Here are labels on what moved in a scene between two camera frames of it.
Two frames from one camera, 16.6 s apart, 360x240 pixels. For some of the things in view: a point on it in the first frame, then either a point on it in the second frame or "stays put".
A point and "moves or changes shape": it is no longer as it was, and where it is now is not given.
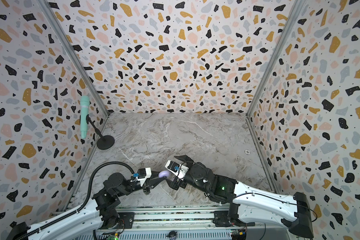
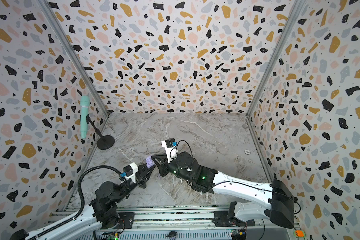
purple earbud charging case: x=164 y=173 moves or changes shape
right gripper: x=176 y=179 to x=164 y=165
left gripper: x=151 y=184 to x=142 y=175
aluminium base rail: x=186 y=222 stays put
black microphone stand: x=104 y=143 stays put
